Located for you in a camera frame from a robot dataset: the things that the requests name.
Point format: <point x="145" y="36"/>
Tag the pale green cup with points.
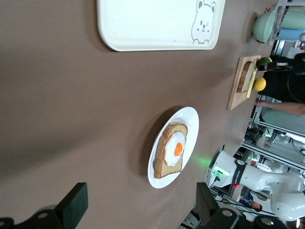
<point x="293" y="19"/>

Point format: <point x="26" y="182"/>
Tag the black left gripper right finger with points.
<point x="205" y="205"/>

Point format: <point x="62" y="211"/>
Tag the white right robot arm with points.
<point x="252" y="175"/>

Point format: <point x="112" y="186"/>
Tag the bare person hand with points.
<point x="261" y="104"/>

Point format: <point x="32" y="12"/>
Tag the mint green bowl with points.
<point x="263" y="26"/>

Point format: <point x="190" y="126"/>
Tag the fried egg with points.
<point x="174" y="149"/>

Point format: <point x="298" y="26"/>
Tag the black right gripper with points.
<point x="282" y="65"/>

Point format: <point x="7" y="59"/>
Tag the cream tray with bear print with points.
<point x="147" y="23"/>

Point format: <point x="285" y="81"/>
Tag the yellow plastic knife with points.
<point x="255" y="71"/>

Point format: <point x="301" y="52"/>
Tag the bamboo cutting board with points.
<point x="234" y="100"/>

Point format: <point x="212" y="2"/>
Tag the light blue cup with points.
<point x="289" y="34"/>

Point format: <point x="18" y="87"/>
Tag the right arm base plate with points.
<point x="209" y="177"/>

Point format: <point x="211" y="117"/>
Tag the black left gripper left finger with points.
<point x="75" y="205"/>

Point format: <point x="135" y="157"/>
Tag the dark green avocado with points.
<point x="262" y="61"/>

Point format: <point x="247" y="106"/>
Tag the plain bread slice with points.
<point x="246" y="76"/>

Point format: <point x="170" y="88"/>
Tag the seated person blue shirt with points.
<point x="253" y="205"/>

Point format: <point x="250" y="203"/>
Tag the bread slice under egg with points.
<point x="175" y="127"/>

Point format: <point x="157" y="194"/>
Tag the bare person forearm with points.
<point x="286" y="108"/>

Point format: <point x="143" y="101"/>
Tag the aluminium frame structure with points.
<point x="256" y="143"/>

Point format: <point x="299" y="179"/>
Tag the round white plate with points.
<point x="190" y="128"/>

